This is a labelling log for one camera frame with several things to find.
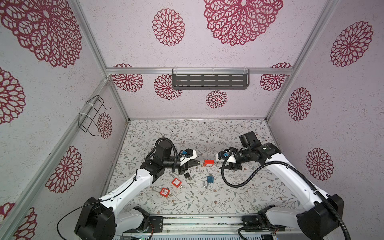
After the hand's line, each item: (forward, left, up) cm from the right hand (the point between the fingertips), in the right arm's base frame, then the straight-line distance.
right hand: (221, 157), depth 76 cm
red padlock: (-5, +7, +3) cm, 8 cm away
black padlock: (-2, +18, -19) cm, 26 cm away
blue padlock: (-3, +4, -20) cm, 21 cm away
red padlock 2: (-7, +24, -18) cm, 30 cm away
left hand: (-4, +12, 0) cm, 13 cm away
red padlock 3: (-12, +30, -18) cm, 37 cm away
